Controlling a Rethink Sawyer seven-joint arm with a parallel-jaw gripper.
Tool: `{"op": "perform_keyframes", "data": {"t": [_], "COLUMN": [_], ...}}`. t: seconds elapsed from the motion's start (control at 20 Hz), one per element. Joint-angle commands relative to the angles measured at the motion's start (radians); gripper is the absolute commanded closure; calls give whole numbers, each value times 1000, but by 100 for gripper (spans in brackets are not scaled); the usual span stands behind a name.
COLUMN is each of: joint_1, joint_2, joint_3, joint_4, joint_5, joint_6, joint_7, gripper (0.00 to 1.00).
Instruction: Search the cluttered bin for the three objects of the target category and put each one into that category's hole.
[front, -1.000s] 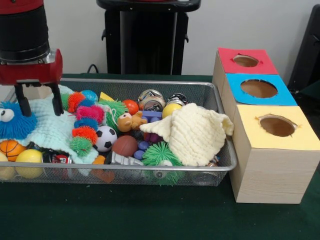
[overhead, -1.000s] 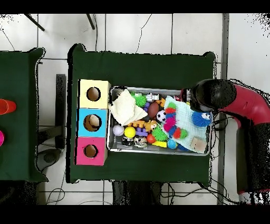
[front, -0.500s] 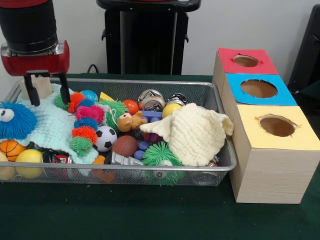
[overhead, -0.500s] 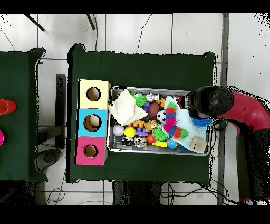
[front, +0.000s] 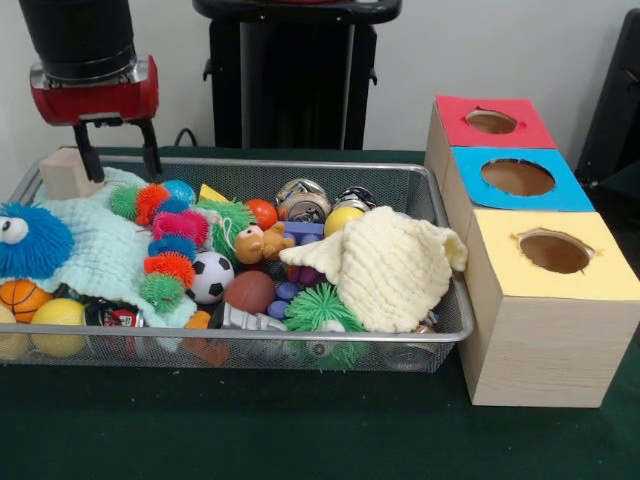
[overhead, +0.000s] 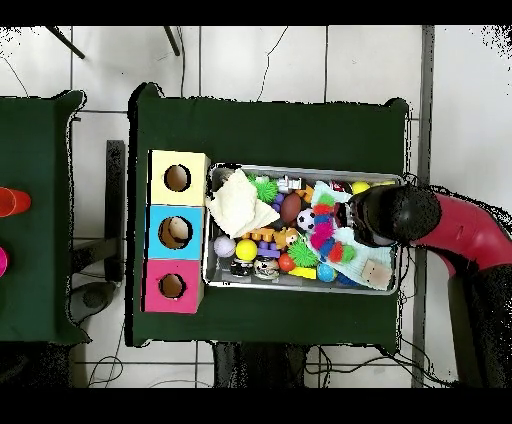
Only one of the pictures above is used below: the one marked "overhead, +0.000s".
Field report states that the multicolour spiky caterpillar toy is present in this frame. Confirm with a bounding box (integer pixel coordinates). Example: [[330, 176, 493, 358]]
[[308, 192, 357, 265]]

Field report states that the cream yellow waffle cloth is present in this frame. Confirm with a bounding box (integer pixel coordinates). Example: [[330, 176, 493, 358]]
[[205, 168, 281, 240]]

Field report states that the wooden box with three holes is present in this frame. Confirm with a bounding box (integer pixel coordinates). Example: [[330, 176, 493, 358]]
[[141, 149, 212, 314]]

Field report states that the black and white soccer ball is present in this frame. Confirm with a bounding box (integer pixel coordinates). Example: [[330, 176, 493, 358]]
[[296, 208, 317, 232]]

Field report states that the mint green waffle cloth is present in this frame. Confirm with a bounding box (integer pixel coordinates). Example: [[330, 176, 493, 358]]
[[309, 180, 395, 291]]

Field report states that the brown toy football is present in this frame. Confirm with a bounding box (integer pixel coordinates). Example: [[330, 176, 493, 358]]
[[279, 192, 303, 225]]

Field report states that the green spiky ball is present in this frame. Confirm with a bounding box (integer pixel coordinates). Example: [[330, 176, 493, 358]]
[[286, 237, 320, 268]]

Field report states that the small brown teddy bear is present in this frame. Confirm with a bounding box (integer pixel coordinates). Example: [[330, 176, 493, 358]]
[[273, 226, 299, 250]]

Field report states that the plain wooden cube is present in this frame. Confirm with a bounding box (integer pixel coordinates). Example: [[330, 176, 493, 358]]
[[360, 259, 393, 290]]

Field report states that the yellow smooth ball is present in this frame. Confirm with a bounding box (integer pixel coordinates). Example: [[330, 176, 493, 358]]
[[234, 238, 259, 262]]

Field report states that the dark green tablecloth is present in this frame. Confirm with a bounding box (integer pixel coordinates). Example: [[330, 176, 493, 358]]
[[125, 81, 410, 348]]

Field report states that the pale lavender ball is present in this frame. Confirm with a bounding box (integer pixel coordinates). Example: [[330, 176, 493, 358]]
[[213, 234, 238, 258]]

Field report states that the black tripod leg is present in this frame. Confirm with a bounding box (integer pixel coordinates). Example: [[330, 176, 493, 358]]
[[162, 25, 182, 57], [44, 25, 86, 60]]

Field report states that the grey round stand base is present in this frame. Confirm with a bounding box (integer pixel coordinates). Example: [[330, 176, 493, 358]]
[[68, 280, 118, 326]]

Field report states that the dark green side table cloth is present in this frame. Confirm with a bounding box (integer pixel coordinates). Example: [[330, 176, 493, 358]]
[[0, 89, 91, 346]]

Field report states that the orange plastic cup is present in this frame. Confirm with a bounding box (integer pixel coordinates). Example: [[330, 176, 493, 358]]
[[0, 186, 32, 218]]

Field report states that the shallow wire mesh bin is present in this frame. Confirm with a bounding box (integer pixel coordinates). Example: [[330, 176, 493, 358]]
[[202, 162, 403, 296]]

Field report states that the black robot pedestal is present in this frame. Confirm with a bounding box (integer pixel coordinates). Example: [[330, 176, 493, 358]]
[[211, 341, 309, 388]]

